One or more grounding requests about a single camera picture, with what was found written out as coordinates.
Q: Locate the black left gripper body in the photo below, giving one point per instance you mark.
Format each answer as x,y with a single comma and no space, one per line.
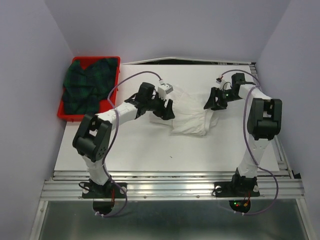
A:
155,105

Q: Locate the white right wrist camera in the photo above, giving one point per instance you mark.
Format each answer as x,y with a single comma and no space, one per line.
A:
223,84

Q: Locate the aluminium frame rails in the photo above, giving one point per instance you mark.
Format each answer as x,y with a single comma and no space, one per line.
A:
170,180

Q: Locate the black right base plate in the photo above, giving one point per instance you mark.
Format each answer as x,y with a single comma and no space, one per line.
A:
235,190

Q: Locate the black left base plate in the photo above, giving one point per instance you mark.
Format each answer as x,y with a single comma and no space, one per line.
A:
109,190

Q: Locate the red plastic tray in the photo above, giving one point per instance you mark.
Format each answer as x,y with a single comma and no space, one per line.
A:
85,61

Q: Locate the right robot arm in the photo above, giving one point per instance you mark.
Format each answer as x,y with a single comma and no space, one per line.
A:
262,120

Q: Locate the green plaid skirt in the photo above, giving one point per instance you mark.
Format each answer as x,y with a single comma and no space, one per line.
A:
85,88

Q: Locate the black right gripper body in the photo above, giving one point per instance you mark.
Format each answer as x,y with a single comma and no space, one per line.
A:
225,96

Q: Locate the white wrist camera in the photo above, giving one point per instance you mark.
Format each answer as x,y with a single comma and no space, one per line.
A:
223,84
163,90

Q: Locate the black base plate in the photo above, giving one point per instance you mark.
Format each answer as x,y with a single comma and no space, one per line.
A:
109,190
235,190

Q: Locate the white pleated skirt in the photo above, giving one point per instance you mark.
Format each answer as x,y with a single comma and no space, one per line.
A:
190,116

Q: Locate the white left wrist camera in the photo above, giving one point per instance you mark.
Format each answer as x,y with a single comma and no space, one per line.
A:
163,90

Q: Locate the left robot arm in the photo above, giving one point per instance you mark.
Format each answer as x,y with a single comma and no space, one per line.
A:
92,139

